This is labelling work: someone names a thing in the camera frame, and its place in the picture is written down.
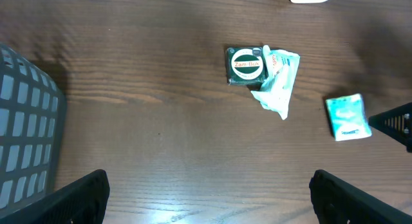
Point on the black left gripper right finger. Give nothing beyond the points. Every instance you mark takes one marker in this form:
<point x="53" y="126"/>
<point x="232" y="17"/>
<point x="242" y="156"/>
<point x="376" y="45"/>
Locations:
<point x="336" y="201"/>

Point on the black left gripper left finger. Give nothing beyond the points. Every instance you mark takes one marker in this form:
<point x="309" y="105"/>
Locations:
<point x="83" y="201"/>

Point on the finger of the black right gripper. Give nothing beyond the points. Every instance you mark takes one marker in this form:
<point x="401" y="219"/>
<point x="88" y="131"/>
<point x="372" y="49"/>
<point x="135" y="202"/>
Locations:
<point x="396" y="123"/>

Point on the small green tissue packet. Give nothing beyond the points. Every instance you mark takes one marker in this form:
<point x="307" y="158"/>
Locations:
<point x="348" y="118"/>

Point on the green tissue pack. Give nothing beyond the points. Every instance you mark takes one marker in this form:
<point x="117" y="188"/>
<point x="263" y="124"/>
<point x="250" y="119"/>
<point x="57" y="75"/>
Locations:
<point x="276" y="90"/>

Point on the round black red tin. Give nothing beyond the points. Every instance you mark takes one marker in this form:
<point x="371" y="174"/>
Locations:
<point x="245" y="66"/>

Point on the grey plastic mesh basket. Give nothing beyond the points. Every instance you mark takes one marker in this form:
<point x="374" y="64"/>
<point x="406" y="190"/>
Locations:
<point x="33" y="111"/>

